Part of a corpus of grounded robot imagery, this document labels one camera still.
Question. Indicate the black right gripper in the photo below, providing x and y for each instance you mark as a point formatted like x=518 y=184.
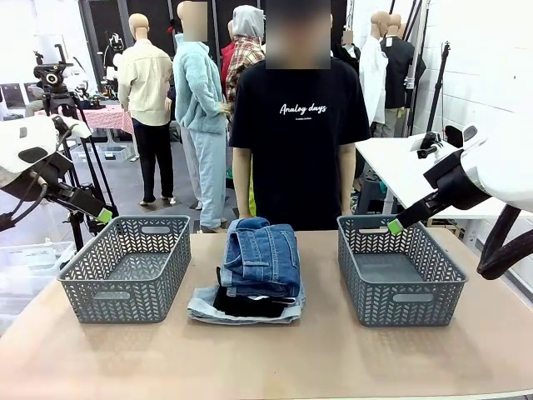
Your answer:
x=454 y=183

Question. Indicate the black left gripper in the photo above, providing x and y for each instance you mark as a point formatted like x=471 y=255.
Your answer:
x=54 y=166

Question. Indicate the dark blue jeans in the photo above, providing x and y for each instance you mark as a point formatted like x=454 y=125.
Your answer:
x=262 y=254

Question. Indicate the black garment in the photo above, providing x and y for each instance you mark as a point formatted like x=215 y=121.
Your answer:
x=245 y=306

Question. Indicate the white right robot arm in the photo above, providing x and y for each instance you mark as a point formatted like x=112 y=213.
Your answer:
x=508 y=166

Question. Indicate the person's right forearm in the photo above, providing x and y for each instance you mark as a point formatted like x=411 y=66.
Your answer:
x=241 y=183

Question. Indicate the dark grey crate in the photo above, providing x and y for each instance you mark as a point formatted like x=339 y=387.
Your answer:
x=372 y=196

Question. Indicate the white rectangular table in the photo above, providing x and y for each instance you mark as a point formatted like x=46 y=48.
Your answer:
x=395 y=166

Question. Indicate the clear floor storage bin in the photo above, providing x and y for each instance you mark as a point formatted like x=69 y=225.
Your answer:
x=112 y=152

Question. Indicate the grey plastic lattice basket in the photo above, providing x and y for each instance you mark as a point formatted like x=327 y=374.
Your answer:
x=125 y=271
x=399 y=273

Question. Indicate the clear plastic storage box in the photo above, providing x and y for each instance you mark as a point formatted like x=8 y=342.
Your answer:
x=29 y=258

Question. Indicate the red checkered tablecloth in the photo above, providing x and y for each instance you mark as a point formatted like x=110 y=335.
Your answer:
x=106 y=116

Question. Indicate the black light stand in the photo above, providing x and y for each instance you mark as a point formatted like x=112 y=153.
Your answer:
x=438 y=87

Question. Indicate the person in black t-shirt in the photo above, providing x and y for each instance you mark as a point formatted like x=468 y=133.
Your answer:
x=297 y=166

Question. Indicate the mannequin in cream shirt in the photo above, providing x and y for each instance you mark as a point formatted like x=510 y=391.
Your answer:
x=143 y=83

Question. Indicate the mannequin in white shirt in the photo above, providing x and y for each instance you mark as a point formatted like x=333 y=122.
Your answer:
x=370 y=75

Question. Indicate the mannequin in black shirt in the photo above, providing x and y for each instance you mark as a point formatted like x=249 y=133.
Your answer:
x=399 y=66

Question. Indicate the mannequin in light blue fleece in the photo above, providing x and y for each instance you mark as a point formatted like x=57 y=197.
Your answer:
x=195 y=91

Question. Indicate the light blue denim shorts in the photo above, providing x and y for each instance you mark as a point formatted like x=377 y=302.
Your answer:
x=204 y=306

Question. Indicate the mannequin in black coat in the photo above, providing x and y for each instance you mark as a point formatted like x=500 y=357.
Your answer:
x=347 y=54

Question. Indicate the mannequin in red top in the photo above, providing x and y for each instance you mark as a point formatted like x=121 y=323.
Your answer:
x=227 y=58

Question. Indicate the mannequin in plaid hooded shirt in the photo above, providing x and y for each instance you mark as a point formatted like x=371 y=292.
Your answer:
x=245 y=58

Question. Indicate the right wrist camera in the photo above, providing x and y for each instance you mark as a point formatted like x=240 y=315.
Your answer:
x=429 y=143

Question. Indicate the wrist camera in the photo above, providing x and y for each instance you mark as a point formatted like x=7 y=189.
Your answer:
x=60 y=124
x=429 y=143

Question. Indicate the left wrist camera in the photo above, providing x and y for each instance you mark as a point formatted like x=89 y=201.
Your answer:
x=60 y=124

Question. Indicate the black camera tripod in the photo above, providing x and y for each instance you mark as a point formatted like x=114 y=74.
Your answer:
x=54 y=77

